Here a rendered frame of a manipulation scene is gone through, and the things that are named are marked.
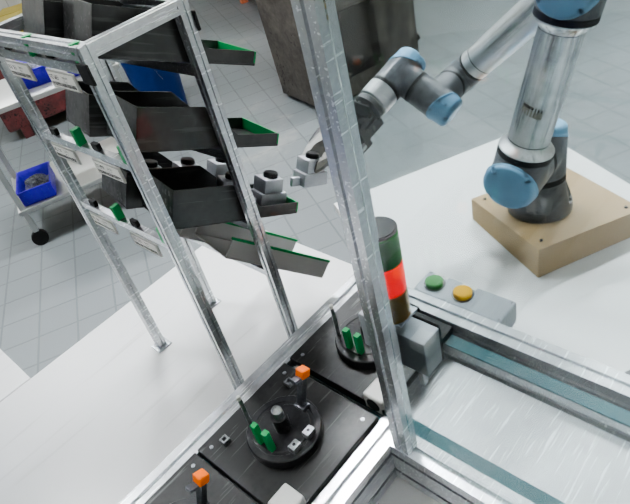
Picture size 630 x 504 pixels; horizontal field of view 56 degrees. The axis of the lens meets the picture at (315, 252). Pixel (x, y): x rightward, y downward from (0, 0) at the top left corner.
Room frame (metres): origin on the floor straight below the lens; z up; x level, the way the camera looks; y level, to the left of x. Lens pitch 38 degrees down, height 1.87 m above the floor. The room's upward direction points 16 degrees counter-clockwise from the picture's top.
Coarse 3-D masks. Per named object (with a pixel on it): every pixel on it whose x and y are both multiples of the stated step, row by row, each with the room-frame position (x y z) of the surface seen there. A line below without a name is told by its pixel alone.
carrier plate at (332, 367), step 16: (352, 304) 0.95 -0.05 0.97; (320, 336) 0.88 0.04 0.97; (304, 352) 0.85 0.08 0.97; (320, 352) 0.84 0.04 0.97; (336, 352) 0.82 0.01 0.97; (320, 368) 0.80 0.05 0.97; (336, 368) 0.78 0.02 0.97; (352, 368) 0.77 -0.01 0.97; (336, 384) 0.75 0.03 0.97; (352, 384) 0.74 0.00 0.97; (368, 384) 0.73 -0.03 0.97
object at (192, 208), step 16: (160, 176) 1.04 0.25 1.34; (176, 176) 1.06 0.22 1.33; (192, 176) 1.07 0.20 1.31; (208, 176) 1.09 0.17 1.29; (160, 192) 0.96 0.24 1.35; (176, 192) 0.92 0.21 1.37; (192, 192) 0.93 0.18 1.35; (208, 192) 0.95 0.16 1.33; (224, 192) 0.96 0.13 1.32; (176, 208) 0.92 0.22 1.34; (192, 208) 0.93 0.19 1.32; (208, 208) 0.94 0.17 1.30; (224, 208) 0.96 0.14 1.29; (240, 208) 0.97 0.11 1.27; (272, 208) 1.00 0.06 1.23; (288, 208) 1.02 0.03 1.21; (176, 224) 0.91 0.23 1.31; (192, 224) 0.92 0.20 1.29; (208, 224) 0.94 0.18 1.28
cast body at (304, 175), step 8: (312, 152) 1.14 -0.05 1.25; (304, 160) 1.12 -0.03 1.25; (312, 160) 1.12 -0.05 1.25; (304, 168) 1.12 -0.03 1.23; (312, 168) 1.11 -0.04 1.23; (296, 176) 1.12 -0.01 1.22; (304, 176) 1.10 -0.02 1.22; (312, 176) 1.11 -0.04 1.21; (320, 176) 1.12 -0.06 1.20; (296, 184) 1.11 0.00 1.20; (304, 184) 1.10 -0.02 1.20; (312, 184) 1.11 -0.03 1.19; (320, 184) 1.12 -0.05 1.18
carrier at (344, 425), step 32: (320, 384) 0.76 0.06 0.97; (256, 416) 0.71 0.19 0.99; (288, 416) 0.69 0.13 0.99; (320, 416) 0.67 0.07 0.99; (352, 416) 0.66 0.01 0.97; (224, 448) 0.67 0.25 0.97; (256, 448) 0.64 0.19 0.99; (288, 448) 0.61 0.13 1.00; (320, 448) 0.62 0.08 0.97; (352, 448) 0.60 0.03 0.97; (256, 480) 0.59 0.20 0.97; (288, 480) 0.58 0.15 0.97; (320, 480) 0.56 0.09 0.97
